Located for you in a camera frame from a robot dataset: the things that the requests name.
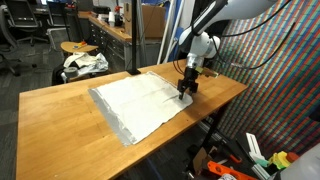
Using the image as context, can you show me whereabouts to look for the crumpled white cloth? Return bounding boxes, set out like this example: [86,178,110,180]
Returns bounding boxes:
[63,52,109,75]

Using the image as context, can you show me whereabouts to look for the wooden workbench with drawers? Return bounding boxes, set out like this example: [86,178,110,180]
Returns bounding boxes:
[77,11,161,73]

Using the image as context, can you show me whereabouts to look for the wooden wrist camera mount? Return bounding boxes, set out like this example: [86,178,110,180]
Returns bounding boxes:
[196,67,219,78]

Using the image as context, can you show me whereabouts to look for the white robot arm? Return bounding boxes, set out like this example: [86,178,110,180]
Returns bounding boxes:
[177,0,278,100]

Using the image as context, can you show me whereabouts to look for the black office chair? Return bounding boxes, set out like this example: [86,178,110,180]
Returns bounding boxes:
[4,0,48,46]

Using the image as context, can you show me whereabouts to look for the yellow green toy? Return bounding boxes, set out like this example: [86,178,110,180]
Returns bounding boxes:
[269,151,291,169]

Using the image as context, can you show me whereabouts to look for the white towel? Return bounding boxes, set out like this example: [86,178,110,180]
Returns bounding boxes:
[88,71,193,146]

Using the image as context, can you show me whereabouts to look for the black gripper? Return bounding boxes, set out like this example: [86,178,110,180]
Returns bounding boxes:
[177,67,198,100]

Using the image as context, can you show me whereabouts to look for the large cardboard box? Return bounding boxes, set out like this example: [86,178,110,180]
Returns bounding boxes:
[123,3,166,38]

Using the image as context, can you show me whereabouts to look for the grey duct tape roll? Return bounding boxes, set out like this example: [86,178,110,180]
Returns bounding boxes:
[64,67,78,78]

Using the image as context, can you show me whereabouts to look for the round wooden stool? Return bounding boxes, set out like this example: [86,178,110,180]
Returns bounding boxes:
[60,41,97,53]

